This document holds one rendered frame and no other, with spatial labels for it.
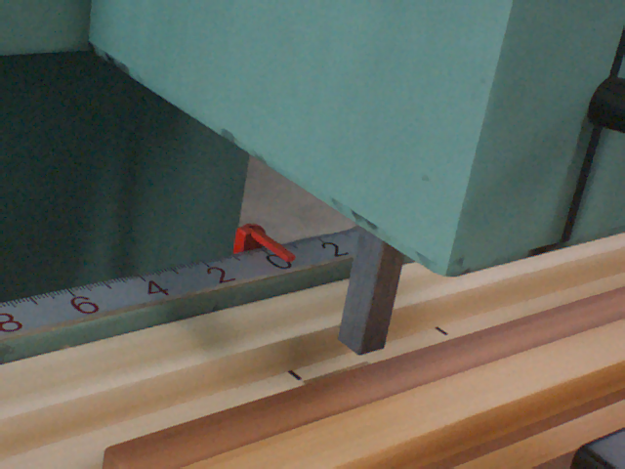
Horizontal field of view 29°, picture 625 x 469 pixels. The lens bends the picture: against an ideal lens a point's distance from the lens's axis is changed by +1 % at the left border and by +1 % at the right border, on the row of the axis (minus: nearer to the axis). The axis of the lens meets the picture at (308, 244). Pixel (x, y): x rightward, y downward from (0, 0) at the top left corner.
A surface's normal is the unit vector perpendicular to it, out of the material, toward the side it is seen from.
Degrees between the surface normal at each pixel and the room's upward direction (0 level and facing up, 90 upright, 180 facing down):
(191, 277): 0
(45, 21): 90
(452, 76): 90
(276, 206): 0
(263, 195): 0
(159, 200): 90
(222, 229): 90
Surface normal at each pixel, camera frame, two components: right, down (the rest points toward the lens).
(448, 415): 0.16, -0.89
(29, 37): 0.62, 0.44
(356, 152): -0.76, 0.17
